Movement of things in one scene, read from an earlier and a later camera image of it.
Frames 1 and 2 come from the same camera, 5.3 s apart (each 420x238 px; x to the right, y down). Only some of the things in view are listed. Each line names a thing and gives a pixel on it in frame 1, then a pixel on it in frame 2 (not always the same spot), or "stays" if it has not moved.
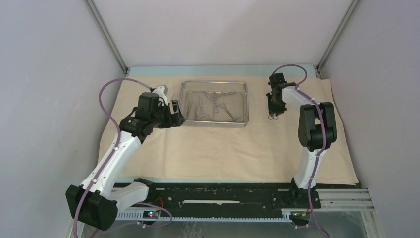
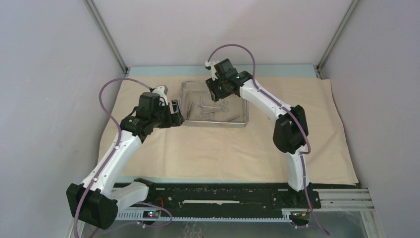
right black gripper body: x=275 y=105 to x=217 y=88
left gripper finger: x=177 y=119 stays
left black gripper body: x=162 y=118 stays
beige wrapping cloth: x=268 y=149 stays
